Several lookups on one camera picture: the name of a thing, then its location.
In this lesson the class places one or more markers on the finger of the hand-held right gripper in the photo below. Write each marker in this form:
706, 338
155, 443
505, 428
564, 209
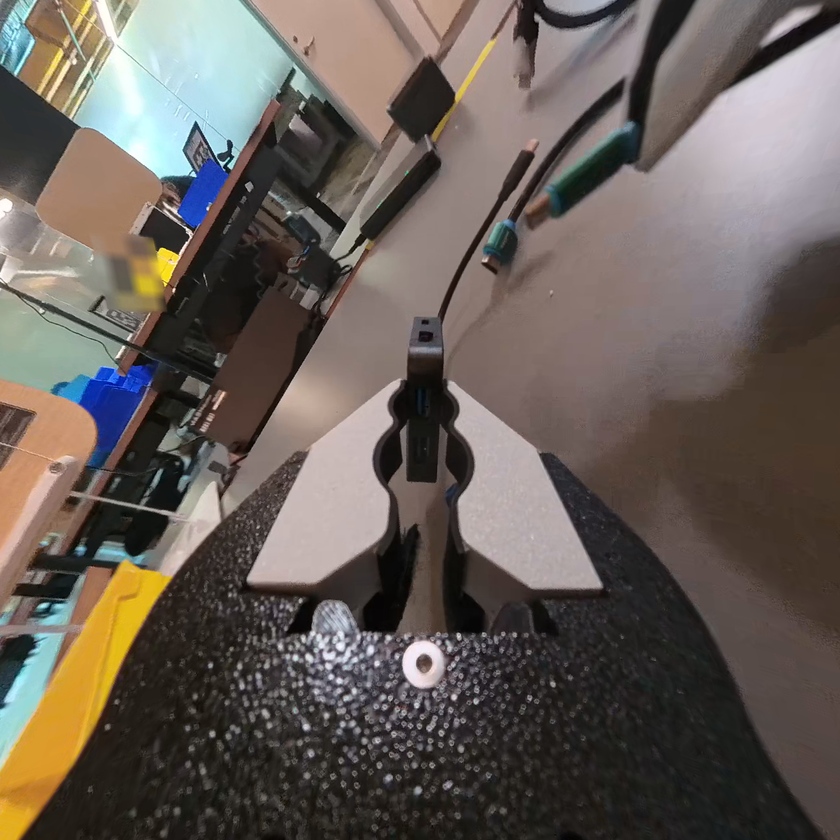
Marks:
709, 52

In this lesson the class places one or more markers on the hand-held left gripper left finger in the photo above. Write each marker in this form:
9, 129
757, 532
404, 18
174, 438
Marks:
328, 512

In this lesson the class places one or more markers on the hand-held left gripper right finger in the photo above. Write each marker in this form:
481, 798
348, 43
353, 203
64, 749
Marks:
518, 518

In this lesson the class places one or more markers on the black usb hub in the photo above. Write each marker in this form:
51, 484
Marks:
425, 367

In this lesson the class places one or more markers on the yellow and brown tape strip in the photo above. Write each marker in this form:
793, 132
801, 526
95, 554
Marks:
469, 79

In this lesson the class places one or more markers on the stack of blue bins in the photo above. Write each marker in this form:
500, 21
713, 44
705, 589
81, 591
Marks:
111, 400

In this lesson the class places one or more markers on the wooden board with dark tag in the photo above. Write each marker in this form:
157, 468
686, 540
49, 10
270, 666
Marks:
59, 426

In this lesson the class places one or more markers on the black cube box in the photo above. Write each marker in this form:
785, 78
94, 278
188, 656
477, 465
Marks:
423, 98

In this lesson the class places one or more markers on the large yellow bin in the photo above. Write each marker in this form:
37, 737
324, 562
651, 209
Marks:
65, 709

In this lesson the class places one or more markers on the black flat box green lights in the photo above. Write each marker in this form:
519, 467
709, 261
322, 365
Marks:
400, 190

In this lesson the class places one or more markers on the small blue bin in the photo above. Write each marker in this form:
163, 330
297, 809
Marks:
203, 193

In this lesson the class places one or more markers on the black boom rod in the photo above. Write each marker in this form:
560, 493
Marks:
39, 302

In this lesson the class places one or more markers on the plain wooden board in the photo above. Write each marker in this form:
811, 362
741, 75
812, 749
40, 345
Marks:
98, 190

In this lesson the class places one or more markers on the black partition panel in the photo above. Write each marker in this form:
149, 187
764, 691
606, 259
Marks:
33, 131

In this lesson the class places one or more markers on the white board bracket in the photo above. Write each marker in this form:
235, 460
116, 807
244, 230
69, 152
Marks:
36, 525

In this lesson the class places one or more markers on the brown desk with black frame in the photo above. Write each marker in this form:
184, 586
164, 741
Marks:
256, 170

